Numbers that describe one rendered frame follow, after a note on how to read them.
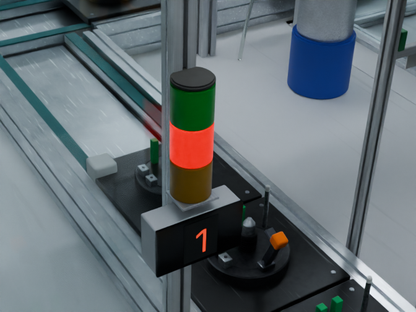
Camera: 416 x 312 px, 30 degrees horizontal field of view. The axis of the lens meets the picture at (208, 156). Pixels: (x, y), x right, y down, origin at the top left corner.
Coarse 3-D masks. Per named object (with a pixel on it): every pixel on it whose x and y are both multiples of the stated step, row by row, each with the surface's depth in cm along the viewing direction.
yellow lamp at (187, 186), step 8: (176, 168) 88; (184, 168) 88; (200, 168) 88; (208, 168) 89; (176, 176) 89; (184, 176) 88; (192, 176) 88; (200, 176) 89; (208, 176) 90; (176, 184) 90; (184, 184) 89; (192, 184) 89; (200, 184) 89; (208, 184) 90; (176, 192) 90; (184, 192) 90; (192, 192) 90; (200, 192) 90; (208, 192) 91; (184, 200) 90; (192, 200) 90; (200, 200) 91
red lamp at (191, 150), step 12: (180, 132) 85; (192, 132) 85; (204, 132) 85; (180, 144) 86; (192, 144) 86; (204, 144) 86; (180, 156) 87; (192, 156) 87; (204, 156) 87; (192, 168) 88
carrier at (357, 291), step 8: (352, 280) 123; (368, 280) 108; (336, 288) 121; (344, 288) 121; (352, 288) 121; (360, 288) 121; (368, 288) 109; (320, 296) 120; (328, 296) 120; (336, 296) 120; (344, 296) 120; (352, 296) 120; (360, 296) 120; (368, 296) 110; (296, 304) 118; (304, 304) 118; (312, 304) 118; (320, 304) 108; (328, 304) 118; (336, 304) 109; (344, 304) 118; (352, 304) 118; (360, 304) 118; (368, 304) 119; (376, 304) 119
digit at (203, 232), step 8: (216, 216) 93; (192, 224) 92; (200, 224) 92; (208, 224) 93; (216, 224) 94; (184, 232) 92; (192, 232) 92; (200, 232) 93; (208, 232) 94; (216, 232) 95; (184, 240) 92; (192, 240) 93; (200, 240) 94; (208, 240) 95; (216, 240) 95; (184, 248) 93; (192, 248) 94; (200, 248) 95; (208, 248) 95; (216, 248) 96; (184, 256) 94; (192, 256) 95; (200, 256) 95
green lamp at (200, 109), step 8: (176, 88) 83; (176, 96) 83; (184, 96) 82; (192, 96) 82; (200, 96) 82; (208, 96) 83; (176, 104) 84; (184, 104) 83; (192, 104) 83; (200, 104) 83; (208, 104) 84; (176, 112) 84; (184, 112) 84; (192, 112) 83; (200, 112) 84; (208, 112) 84; (176, 120) 85; (184, 120) 84; (192, 120) 84; (200, 120) 84; (208, 120) 85; (184, 128) 85; (192, 128) 85; (200, 128) 85
